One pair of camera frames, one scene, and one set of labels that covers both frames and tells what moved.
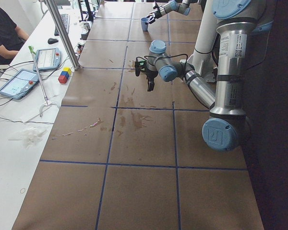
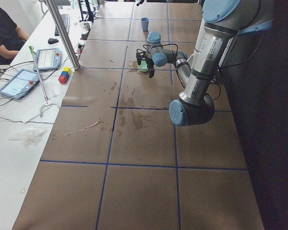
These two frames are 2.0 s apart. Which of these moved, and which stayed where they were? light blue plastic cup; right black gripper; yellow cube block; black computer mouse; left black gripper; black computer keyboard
Moved: right black gripper; left black gripper
Stayed: black computer mouse; black computer keyboard; yellow cube block; light blue plastic cup
